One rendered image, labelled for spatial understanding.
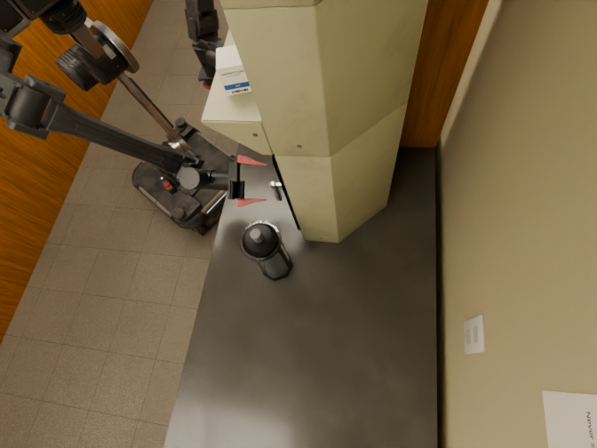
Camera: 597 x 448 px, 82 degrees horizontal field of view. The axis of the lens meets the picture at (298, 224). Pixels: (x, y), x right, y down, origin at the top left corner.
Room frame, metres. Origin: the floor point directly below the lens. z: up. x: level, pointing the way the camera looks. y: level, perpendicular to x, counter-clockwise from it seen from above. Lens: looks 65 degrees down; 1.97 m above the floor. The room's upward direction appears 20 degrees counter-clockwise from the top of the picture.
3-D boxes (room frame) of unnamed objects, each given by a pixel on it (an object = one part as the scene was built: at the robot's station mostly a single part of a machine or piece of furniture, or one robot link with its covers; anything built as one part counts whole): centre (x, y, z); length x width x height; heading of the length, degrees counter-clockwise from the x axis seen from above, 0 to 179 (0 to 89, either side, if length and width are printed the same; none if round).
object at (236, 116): (0.58, -0.02, 1.46); 0.32 x 0.11 x 0.10; 154
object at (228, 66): (0.52, 0.01, 1.54); 0.05 x 0.05 x 0.06; 77
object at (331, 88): (0.50, -0.18, 1.32); 0.32 x 0.25 x 0.77; 154
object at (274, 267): (0.37, 0.11, 1.06); 0.11 x 0.11 x 0.21
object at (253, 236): (0.37, 0.11, 1.18); 0.09 x 0.09 x 0.07
